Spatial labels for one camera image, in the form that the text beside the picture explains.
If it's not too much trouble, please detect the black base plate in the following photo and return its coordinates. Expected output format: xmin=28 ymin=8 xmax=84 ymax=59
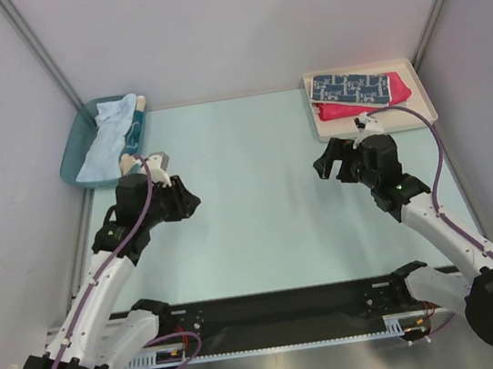
xmin=107 ymin=263 xmax=468 ymax=369

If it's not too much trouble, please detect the left corner aluminium post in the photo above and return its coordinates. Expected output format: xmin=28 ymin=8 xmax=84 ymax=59
xmin=0 ymin=0 xmax=83 ymax=110

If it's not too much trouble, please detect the dark blue cream-edged towel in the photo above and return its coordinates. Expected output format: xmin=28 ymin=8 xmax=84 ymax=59
xmin=119 ymin=95 xmax=146 ymax=175

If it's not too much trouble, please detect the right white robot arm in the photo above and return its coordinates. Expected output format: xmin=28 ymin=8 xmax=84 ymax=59
xmin=314 ymin=134 xmax=493 ymax=345

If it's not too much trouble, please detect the teal plastic bin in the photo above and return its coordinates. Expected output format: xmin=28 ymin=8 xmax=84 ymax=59
xmin=60 ymin=94 xmax=147 ymax=190

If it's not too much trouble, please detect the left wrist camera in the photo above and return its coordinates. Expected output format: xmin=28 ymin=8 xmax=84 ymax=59
xmin=145 ymin=152 xmax=172 ymax=186

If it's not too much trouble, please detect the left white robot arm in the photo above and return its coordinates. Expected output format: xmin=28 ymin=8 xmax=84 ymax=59
xmin=23 ymin=173 xmax=200 ymax=369

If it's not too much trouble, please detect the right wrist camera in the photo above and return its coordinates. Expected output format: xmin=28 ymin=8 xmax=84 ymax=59
xmin=354 ymin=112 xmax=384 ymax=140

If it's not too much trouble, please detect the cream plastic tray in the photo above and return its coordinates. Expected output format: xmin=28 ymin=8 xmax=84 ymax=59
xmin=303 ymin=58 xmax=438 ymax=142

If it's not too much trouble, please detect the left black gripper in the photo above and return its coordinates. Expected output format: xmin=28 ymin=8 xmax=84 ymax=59
xmin=136 ymin=173 xmax=203 ymax=230

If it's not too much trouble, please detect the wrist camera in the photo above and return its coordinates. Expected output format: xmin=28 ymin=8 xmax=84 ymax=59
xmin=354 ymin=112 xmax=384 ymax=140
xmin=145 ymin=152 xmax=172 ymax=186

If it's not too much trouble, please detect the pink folded towel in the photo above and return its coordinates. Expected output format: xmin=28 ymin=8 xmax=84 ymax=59
xmin=314 ymin=72 xmax=413 ymax=122

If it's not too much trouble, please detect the light blue towel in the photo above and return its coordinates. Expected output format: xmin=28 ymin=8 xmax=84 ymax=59
xmin=76 ymin=94 xmax=136 ymax=184

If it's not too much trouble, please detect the blue patterned folded towel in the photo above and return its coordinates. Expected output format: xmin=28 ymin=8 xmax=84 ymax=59
xmin=310 ymin=74 xmax=391 ymax=107

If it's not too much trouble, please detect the white slotted cable duct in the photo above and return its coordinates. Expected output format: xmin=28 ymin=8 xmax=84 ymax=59
xmin=124 ymin=309 xmax=448 ymax=369

